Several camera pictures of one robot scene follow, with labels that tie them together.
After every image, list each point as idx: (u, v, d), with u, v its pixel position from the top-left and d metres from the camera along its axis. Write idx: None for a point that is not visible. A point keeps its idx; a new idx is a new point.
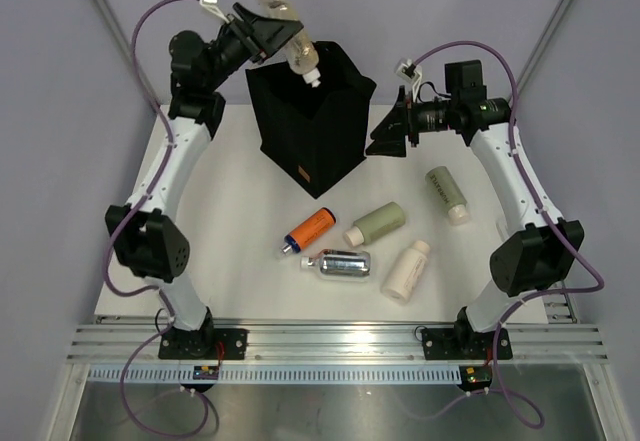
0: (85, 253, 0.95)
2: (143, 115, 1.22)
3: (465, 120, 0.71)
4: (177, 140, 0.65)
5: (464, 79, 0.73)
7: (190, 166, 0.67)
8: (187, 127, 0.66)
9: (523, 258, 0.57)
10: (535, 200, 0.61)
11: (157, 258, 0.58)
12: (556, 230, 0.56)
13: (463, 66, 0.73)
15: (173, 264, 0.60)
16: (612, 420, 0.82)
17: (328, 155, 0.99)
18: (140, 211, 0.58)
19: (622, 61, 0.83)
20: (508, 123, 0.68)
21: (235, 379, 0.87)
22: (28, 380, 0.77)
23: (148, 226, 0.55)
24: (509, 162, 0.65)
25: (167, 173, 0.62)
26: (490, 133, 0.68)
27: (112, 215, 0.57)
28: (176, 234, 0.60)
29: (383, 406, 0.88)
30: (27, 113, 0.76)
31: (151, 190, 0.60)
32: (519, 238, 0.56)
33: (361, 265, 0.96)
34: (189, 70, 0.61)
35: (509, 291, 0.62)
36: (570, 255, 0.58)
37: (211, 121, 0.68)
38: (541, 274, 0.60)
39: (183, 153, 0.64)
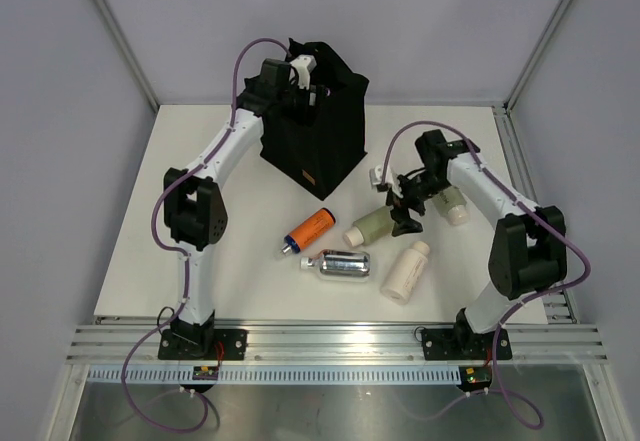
0: (85, 253, 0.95)
2: (142, 115, 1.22)
3: (436, 160, 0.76)
4: (236, 126, 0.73)
5: (430, 139, 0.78)
7: (240, 154, 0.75)
8: (246, 119, 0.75)
9: (513, 247, 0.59)
10: (509, 195, 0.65)
11: (199, 222, 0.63)
12: (534, 215, 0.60)
13: (427, 135, 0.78)
15: (211, 233, 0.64)
16: (611, 420, 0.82)
17: (330, 159, 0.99)
18: (194, 176, 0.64)
19: (621, 61, 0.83)
20: (471, 151, 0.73)
21: (235, 379, 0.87)
22: (29, 380, 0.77)
23: (199, 191, 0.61)
24: (481, 175, 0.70)
25: (223, 151, 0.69)
26: (460, 161, 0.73)
27: (169, 175, 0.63)
28: (221, 207, 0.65)
29: (383, 406, 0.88)
30: (26, 112, 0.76)
31: (208, 161, 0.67)
32: (503, 227, 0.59)
33: (361, 265, 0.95)
34: (274, 69, 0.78)
35: (511, 293, 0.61)
36: (560, 242, 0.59)
37: (266, 118, 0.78)
38: (539, 269, 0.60)
39: (239, 136, 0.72)
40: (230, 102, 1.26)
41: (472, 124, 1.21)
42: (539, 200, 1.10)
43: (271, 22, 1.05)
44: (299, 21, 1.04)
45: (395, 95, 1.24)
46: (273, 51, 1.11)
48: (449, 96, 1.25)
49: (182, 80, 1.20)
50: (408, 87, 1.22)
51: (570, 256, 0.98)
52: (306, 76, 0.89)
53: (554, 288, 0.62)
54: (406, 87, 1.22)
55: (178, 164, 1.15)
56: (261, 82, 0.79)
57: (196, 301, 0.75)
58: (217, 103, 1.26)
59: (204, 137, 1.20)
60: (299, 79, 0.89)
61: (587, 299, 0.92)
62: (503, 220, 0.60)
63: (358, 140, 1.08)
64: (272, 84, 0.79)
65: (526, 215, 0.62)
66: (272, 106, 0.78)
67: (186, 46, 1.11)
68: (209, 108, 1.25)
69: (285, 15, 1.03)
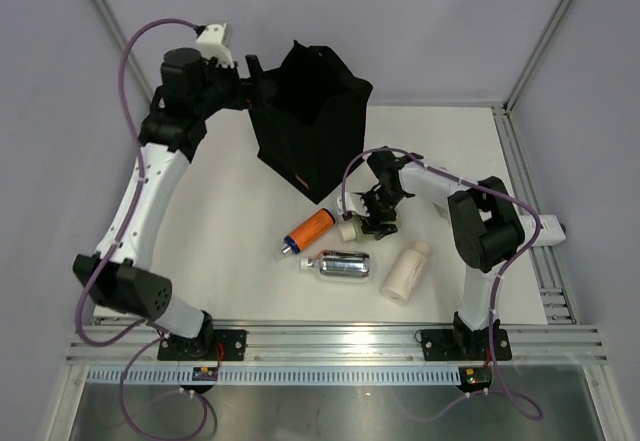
0: (84, 254, 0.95)
2: (141, 116, 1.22)
3: (390, 178, 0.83)
4: (149, 173, 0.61)
5: (382, 161, 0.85)
7: (168, 197, 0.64)
8: (159, 155, 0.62)
9: (467, 219, 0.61)
10: (451, 178, 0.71)
11: (133, 304, 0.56)
12: (480, 186, 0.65)
13: (377, 154, 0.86)
15: (152, 309, 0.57)
16: (611, 420, 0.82)
17: (327, 161, 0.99)
18: (111, 263, 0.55)
19: (620, 61, 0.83)
20: (414, 162, 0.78)
21: (235, 380, 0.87)
22: (28, 380, 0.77)
23: (120, 279, 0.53)
24: (428, 174, 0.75)
25: (138, 215, 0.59)
26: (407, 172, 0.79)
27: (78, 263, 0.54)
28: (154, 279, 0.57)
29: (383, 407, 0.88)
30: (26, 111, 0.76)
31: (120, 237, 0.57)
32: (454, 201, 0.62)
33: (361, 266, 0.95)
34: (179, 73, 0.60)
35: (482, 263, 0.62)
36: (505, 200, 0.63)
37: (187, 142, 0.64)
38: (503, 236, 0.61)
39: (155, 187, 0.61)
40: None
41: (472, 125, 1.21)
42: (539, 200, 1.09)
43: (271, 22, 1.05)
44: (298, 21, 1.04)
45: (395, 96, 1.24)
46: (273, 52, 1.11)
48: (449, 96, 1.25)
49: None
50: (408, 87, 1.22)
51: (570, 257, 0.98)
52: (226, 51, 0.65)
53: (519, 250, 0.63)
54: (406, 87, 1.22)
55: None
56: (168, 90, 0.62)
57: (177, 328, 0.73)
58: None
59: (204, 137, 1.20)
60: (218, 58, 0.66)
61: (588, 300, 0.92)
62: (453, 196, 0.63)
63: (358, 144, 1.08)
64: (183, 93, 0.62)
65: (470, 187, 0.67)
66: (191, 125, 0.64)
67: (185, 46, 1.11)
68: None
69: (285, 16, 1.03)
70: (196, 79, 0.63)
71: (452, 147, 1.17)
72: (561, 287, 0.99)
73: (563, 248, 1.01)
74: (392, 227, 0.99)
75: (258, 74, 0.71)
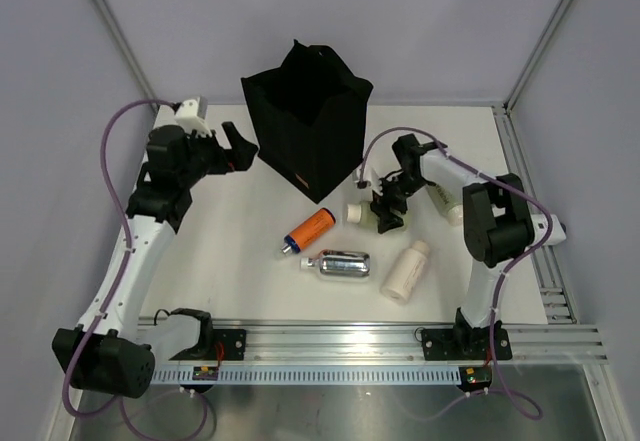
0: (84, 253, 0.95)
2: (141, 115, 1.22)
3: (411, 162, 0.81)
4: (135, 243, 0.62)
5: (405, 144, 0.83)
7: (153, 265, 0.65)
8: (143, 226, 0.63)
9: (480, 212, 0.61)
10: (472, 171, 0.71)
11: (113, 381, 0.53)
12: (498, 182, 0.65)
13: (402, 137, 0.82)
15: (134, 385, 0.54)
16: (612, 420, 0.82)
17: (327, 161, 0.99)
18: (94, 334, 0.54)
19: (621, 61, 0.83)
20: (439, 148, 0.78)
21: (235, 379, 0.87)
22: (29, 381, 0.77)
23: (104, 352, 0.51)
24: (449, 164, 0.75)
25: (123, 286, 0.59)
26: (431, 157, 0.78)
27: (58, 338, 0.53)
28: (136, 352, 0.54)
29: (382, 407, 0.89)
30: (27, 112, 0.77)
31: (105, 309, 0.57)
32: (469, 192, 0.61)
33: (361, 265, 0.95)
34: (166, 151, 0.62)
35: (488, 257, 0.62)
36: (521, 199, 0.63)
37: (173, 214, 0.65)
38: (512, 233, 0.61)
39: (141, 258, 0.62)
40: (230, 102, 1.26)
41: (473, 124, 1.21)
42: (539, 200, 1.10)
43: (271, 21, 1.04)
44: (298, 21, 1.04)
45: (395, 96, 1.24)
46: (273, 51, 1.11)
48: (450, 96, 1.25)
49: (182, 80, 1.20)
50: (409, 87, 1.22)
51: (570, 257, 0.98)
52: (203, 123, 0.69)
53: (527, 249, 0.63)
54: (407, 87, 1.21)
55: None
56: (155, 167, 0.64)
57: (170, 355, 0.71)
58: (217, 103, 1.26)
59: None
60: (196, 129, 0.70)
61: (588, 299, 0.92)
62: (468, 187, 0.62)
63: (359, 144, 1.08)
64: (169, 168, 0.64)
65: (487, 182, 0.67)
66: (177, 198, 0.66)
67: (186, 46, 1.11)
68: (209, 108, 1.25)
69: (285, 15, 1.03)
70: (182, 153, 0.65)
71: (453, 147, 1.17)
72: (562, 287, 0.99)
73: (563, 248, 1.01)
74: (399, 219, 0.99)
75: (238, 142, 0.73)
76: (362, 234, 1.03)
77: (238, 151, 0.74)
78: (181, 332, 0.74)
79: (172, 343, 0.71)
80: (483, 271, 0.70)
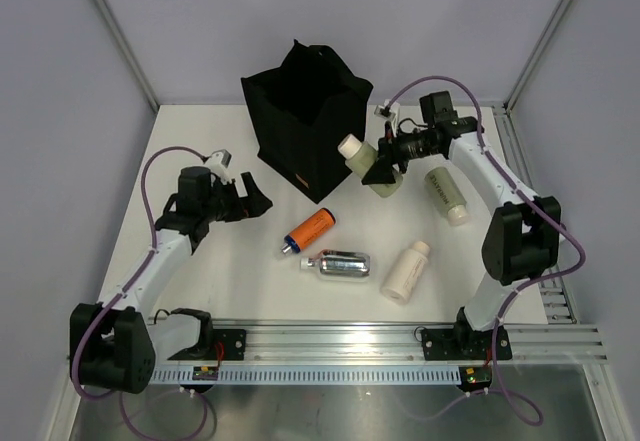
0: (83, 253, 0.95)
2: (141, 115, 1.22)
3: (439, 137, 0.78)
4: (160, 246, 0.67)
5: (437, 107, 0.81)
7: (170, 272, 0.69)
8: (170, 237, 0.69)
9: (508, 234, 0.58)
10: (510, 184, 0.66)
11: (117, 368, 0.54)
12: (533, 204, 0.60)
13: (435, 96, 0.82)
15: (134, 378, 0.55)
16: (611, 419, 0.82)
17: (327, 162, 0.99)
18: (112, 310, 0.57)
19: (621, 61, 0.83)
20: (477, 132, 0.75)
21: (235, 380, 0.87)
22: (29, 381, 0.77)
23: (118, 324, 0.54)
24: (482, 159, 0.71)
25: (144, 276, 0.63)
26: (463, 140, 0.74)
27: (77, 313, 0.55)
28: (144, 342, 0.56)
29: (382, 406, 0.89)
30: (26, 112, 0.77)
31: (127, 289, 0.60)
32: (501, 215, 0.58)
33: (361, 265, 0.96)
34: (195, 182, 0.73)
35: (500, 278, 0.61)
36: (554, 230, 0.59)
37: (193, 236, 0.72)
38: (531, 256, 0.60)
39: (163, 259, 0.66)
40: (229, 102, 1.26)
41: None
42: None
43: (271, 21, 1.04)
44: (298, 21, 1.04)
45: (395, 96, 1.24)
46: (273, 51, 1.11)
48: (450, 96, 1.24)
49: (182, 80, 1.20)
50: (409, 87, 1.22)
51: (570, 256, 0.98)
52: (228, 170, 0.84)
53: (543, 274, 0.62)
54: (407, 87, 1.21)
55: (178, 165, 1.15)
56: (182, 198, 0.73)
57: (168, 354, 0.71)
58: (217, 103, 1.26)
59: (205, 137, 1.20)
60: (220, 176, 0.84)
61: (588, 299, 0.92)
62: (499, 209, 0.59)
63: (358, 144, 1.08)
64: (194, 198, 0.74)
65: (524, 203, 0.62)
66: (200, 223, 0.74)
67: (186, 46, 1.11)
68: (208, 108, 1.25)
69: (285, 15, 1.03)
70: (206, 188, 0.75)
71: None
72: (562, 287, 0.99)
73: (563, 248, 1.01)
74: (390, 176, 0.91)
75: (253, 190, 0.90)
76: (362, 234, 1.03)
77: (253, 197, 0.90)
78: (181, 333, 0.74)
79: (172, 342, 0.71)
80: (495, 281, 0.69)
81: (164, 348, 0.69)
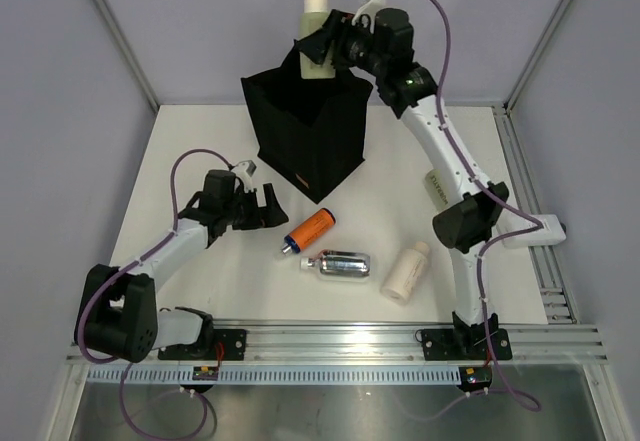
0: (83, 253, 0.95)
2: (141, 114, 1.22)
3: (393, 96, 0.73)
4: (179, 231, 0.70)
5: (395, 45, 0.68)
7: (184, 257, 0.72)
8: (188, 226, 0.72)
9: (464, 223, 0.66)
10: (468, 171, 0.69)
11: (119, 332, 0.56)
12: (487, 193, 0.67)
13: (397, 32, 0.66)
15: (134, 347, 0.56)
16: (611, 420, 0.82)
17: (327, 162, 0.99)
18: (126, 274, 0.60)
19: (620, 61, 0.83)
20: (436, 97, 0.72)
21: (235, 380, 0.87)
22: (28, 380, 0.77)
23: (130, 288, 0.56)
24: (441, 136, 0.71)
25: (161, 252, 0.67)
26: (420, 109, 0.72)
27: (94, 274, 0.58)
28: (149, 313, 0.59)
29: (382, 407, 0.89)
30: (27, 113, 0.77)
31: (144, 258, 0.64)
32: (461, 211, 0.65)
33: (361, 265, 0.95)
34: (220, 182, 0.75)
35: (455, 246, 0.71)
36: (497, 210, 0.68)
37: (211, 230, 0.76)
38: (477, 230, 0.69)
39: (180, 243, 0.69)
40: (229, 102, 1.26)
41: (472, 125, 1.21)
42: (539, 200, 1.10)
43: (271, 21, 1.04)
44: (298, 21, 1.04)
45: None
46: (273, 52, 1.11)
48: (449, 96, 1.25)
49: (182, 80, 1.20)
50: None
51: (570, 256, 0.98)
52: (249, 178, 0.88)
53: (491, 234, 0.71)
54: None
55: (178, 164, 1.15)
56: (205, 196, 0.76)
57: (169, 342, 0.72)
58: (217, 104, 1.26)
59: (204, 137, 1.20)
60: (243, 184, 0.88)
61: (589, 299, 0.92)
62: (461, 204, 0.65)
63: (358, 144, 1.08)
64: (216, 197, 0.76)
65: (481, 193, 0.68)
66: (219, 220, 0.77)
67: (185, 47, 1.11)
68: (208, 109, 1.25)
69: (285, 15, 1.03)
70: (230, 190, 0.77)
71: None
72: (562, 287, 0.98)
73: (563, 248, 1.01)
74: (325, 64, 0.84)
75: (273, 201, 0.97)
76: (362, 234, 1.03)
77: (271, 209, 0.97)
78: (181, 329, 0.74)
79: (171, 336, 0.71)
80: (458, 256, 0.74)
81: (165, 332, 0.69)
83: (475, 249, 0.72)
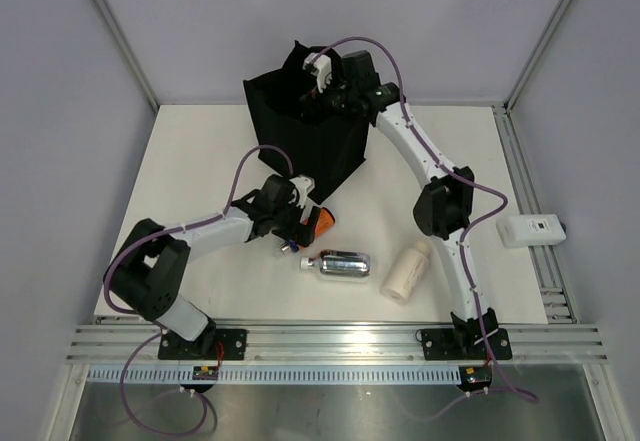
0: (84, 252, 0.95)
2: (142, 114, 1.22)
3: (366, 107, 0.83)
4: (227, 216, 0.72)
5: (358, 67, 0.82)
7: (223, 241, 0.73)
8: (238, 216, 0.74)
9: (437, 205, 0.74)
10: (433, 158, 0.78)
11: (143, 287, 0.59)
12: (456, 176, 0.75)
13: (356, 59, 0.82)
15: (150, 304, 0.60)
16: (611, 420, 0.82)
17: (331, 166, 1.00)
18: (169, 235, 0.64)
19: (621, 61, 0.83)
20: (400, 102, 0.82)
21: (236, 379, 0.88)
22: (30, 379, 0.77)
23: (167, 249, 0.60)
24: (409, 133, 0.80)
25: (207, 227, 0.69)
26: (389, 112, 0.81)
27: (141, 226, 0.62)
28: (174, 278, 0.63)
29: (382, 407, 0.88)
30: (27, 113, 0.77)
31: (189, 227, 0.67)
32: (428, 190, 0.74)
33: (361, 265, 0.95)
34: (277, 187, 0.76)
35: (434, 234, 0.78)
36: (470, 192, 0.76)
37: (255, 229, 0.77)
38: (452, 210, 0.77)
39: (224, 226, 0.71)
40: (229, 102, 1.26)
41: (472, 124, 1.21)
42: (540, 200, 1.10)
43: (271, 21, 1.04)
44: (298, 21, 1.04)
45: None
46: (273, 51, 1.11)
48: (449, 96, 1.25)
49: (183, 80, 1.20)
50: (410, 87, 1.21)
51: (571, 255, 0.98)
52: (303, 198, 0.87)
53: (469, 221, 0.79)
54: (407, 87, 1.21)
55: (177, 164, 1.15)
56: (262, 194, 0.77)
57: (171, 325, 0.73)
58: (216, 103, 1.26)
59: (204, 137, 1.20)
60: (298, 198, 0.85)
61: (589, 299, 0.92)
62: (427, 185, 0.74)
63: (360, 145, 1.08)
64: (271, 200, 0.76)
65: (447, 175, 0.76)
66: (265, 221, 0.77)
67: (186, 47, 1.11)
68: (208, 108, 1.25)
69: (285, 16, 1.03)
70: (285, 199, 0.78)
71: (454, 148, 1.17)
72: (562, 287, 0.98)
73: (563, 248, 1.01)
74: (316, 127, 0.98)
75: (312, 225, 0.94)
76: (362, 234, 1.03)
77: (308, 230, 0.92)
78: (185, 324, 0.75)
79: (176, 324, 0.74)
80: (441, 248, 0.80)
81: (175, 314, 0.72)
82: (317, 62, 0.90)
83: (456, 235, 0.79)
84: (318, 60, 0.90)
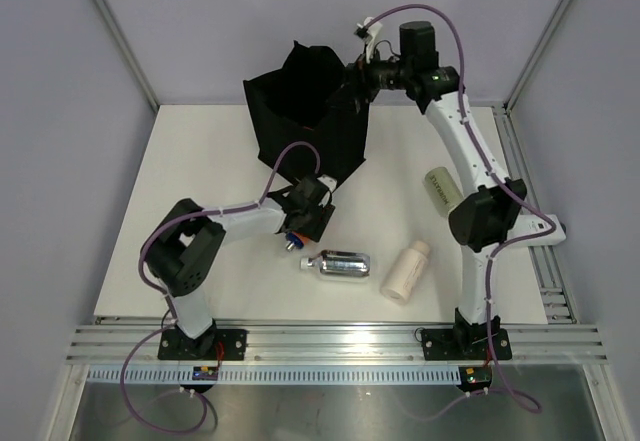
0: (84, 252, 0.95)
2: (142, 114, 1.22)
3: (418, 90, 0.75)
4: (263, 206, 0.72)
5: (420, 43, 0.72)
7: (253, 229, 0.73)
8: (274, 206, 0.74)
9: (479, 215, 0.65)
10: (485, 164, 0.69)
11: (176, 264, 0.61)
12: (507, 190, 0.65)
13: (418, 33, 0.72)
15: (180, 282, 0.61)
16: (612, 420, 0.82)
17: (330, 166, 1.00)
18: (207, 216, 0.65)
19: (620, 62, 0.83)
20: (458, 92, 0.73)
21: (236, 380, 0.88)
22: (30, 378, 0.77)
23: (203, 230, 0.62)
24: (461, 129, 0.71)
25: (242, 214, 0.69)
26: (442, 103, 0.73)
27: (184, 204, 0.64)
28: (207, 260, 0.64)
29: (382, 407, 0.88)
30: (27, 114, 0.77)
31: (225, 212, 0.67)
32: (473, 199, 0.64)
33: (361, 265, 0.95)
34: (315, 190, 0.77)
35: (467, 243, 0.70)
36: (517, 207, 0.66)
37: (287, 222, 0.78)
38: (494, 223, 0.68)
39: (257, 216, 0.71)
40: (229, 102, 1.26)
41: None
42: (539, 200, 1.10)
43: (271, 22, 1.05)
44: (298, 22, 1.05)
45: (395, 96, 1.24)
46: (273, 52, 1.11)
48: None
49: (183, 80, 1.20)
50: None
51: (571, 255, 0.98)
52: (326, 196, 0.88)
53: (508, 237, 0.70)
54: None
55: (177, 165, 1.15)
56: (299, 192, 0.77)
57: (181, 314, 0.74)
58: (217, 104, 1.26)
59: (204, 137, 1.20)
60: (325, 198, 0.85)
61: (589, 299, 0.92)
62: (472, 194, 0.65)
63: (359, 146, 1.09)
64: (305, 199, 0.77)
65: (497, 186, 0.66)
66: (295, 215, 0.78)
67: (186, 47, 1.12)
68: (208, 108, 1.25)
69: (285, 16, 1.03)
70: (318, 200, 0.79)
71: None
72: (561, 287, 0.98)
73: (563, 248, 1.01)
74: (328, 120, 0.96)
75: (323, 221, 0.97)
76: (362, 234, 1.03)
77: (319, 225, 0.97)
78: (192, 316, 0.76)
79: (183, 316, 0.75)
80: (469, 256, 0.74)
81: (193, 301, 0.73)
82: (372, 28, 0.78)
83: (487, 249, 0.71)
84: (371, 26, 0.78)
